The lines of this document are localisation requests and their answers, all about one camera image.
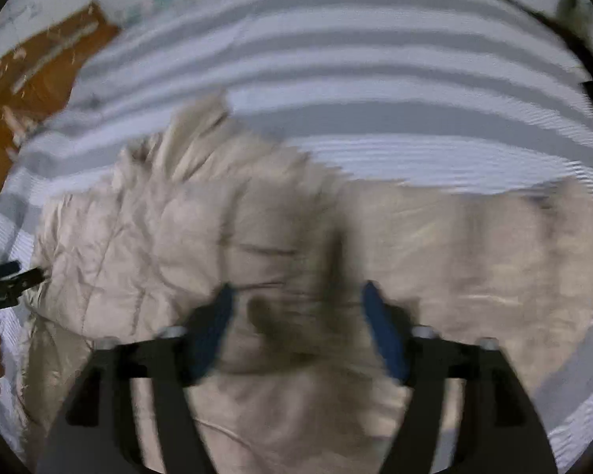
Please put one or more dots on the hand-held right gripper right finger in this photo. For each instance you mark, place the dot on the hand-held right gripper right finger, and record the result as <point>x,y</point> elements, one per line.
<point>383,331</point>

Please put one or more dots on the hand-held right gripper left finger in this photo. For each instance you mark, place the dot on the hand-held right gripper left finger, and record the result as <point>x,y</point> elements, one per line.
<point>212,331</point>

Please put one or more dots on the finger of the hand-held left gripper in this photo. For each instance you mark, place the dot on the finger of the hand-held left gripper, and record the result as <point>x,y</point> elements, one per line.
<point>10,281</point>

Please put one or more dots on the beige puffer jacket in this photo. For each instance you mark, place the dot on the beige puffer jacket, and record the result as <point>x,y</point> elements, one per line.
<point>178,237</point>

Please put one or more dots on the brown wooden headboard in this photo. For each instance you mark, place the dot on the brown wooden headboard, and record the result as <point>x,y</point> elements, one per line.
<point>44,74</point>

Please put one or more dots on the grey white striped bed cover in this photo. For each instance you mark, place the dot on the grey white striped bed cover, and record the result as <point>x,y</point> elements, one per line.
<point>375,84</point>

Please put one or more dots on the teal pink pillow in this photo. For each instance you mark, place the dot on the teal pink pillow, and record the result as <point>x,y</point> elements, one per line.
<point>153,5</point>

